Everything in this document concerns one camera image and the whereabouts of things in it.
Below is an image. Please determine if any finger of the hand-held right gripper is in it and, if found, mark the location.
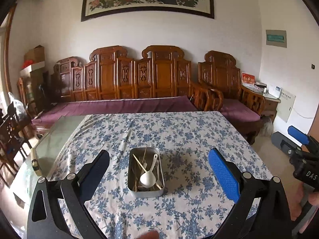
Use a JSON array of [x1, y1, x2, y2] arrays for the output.
[[287, 126, 319, 152], [271, 132, 308, 165]]

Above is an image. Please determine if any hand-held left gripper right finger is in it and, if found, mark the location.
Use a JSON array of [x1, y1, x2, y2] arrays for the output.
[[208, 148, 292, 239]]

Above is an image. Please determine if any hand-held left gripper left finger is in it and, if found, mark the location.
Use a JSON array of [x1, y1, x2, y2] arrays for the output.
[[26, 149, 110, 239]]

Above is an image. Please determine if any white ceramic spoon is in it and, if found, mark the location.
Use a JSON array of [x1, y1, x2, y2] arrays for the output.
[[140, 154, 159, 188]]

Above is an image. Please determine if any metal tin box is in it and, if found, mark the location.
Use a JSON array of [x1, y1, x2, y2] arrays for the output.
[[128, 147, 164, 199]]

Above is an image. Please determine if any person's right hand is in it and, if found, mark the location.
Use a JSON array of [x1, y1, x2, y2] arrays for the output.
[[291, 191, 319, 221]]

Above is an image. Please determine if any brown board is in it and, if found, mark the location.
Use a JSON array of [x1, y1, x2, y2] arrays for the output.
[[308, 119, 319, 140]]

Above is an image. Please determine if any translucent plastic bag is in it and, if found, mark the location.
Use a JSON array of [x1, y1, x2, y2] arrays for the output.
[[259, 118, 273, 136]]

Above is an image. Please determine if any white electrical panel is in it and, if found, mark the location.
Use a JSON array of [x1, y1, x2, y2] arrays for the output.
[[277, 88, 296, 123]]

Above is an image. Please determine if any wooden side table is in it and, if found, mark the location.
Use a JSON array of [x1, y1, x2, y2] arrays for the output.
[[262, 92, 281, 123]]

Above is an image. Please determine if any blue floral tablecloth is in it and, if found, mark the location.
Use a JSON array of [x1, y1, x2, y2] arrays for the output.
[[46, 111, 273, 239]]

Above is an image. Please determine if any purple sofa cushion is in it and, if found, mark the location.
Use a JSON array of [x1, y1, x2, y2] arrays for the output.
[[31, 95, 198, 127]]

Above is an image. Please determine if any red card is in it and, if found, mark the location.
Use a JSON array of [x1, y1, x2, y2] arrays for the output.
[[241, 72, 255, 86]]

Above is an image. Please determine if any dark wooden chair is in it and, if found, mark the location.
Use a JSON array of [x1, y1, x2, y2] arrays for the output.
[[0, 102, 38, 187]]

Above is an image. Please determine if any carved wooden armchair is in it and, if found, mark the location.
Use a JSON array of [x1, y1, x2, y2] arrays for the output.
[[198, 50, 266, 145]]

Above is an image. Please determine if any dark wooden cabinet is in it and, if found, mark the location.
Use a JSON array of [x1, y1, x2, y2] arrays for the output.
[[19, 71, 50, 110]]

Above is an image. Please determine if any clear plastic bag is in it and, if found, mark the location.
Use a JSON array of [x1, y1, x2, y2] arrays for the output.
[[9, 92, 25, 116]]

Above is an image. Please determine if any carved wooden sofa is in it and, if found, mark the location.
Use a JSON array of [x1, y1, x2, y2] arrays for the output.
[[31, 45, 224, 140]]

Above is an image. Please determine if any white box with red flowers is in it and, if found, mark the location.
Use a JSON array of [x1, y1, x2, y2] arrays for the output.
[[20, 60, 45, 76]]

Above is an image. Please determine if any brown cardboard box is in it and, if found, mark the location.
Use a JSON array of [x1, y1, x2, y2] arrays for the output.
[[24, 45, 45, 64]]

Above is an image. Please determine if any white wall cable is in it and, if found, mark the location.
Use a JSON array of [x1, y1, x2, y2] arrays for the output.
[[293, 107, 312, 119]]

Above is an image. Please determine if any grey wall box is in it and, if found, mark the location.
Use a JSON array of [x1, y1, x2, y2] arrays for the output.
[[265, 29, 287, 48]]

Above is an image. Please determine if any wooden door frame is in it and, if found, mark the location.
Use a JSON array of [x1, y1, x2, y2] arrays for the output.
[[0, 4, 18, 97]]

